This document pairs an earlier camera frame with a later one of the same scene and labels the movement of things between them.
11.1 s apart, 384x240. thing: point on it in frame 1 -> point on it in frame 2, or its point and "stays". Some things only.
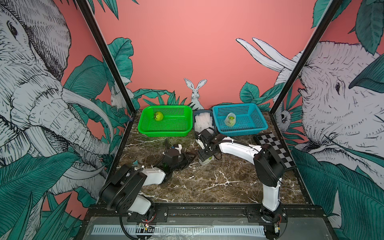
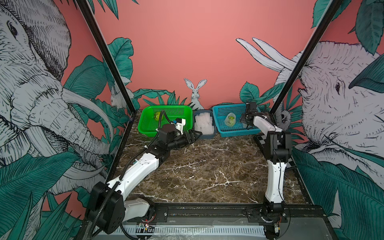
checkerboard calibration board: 285,158 stays
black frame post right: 333,9 stays
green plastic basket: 177,122 stays
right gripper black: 200,154 -> 243,117
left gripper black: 186,158 -> 191,140
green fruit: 230,119 stays
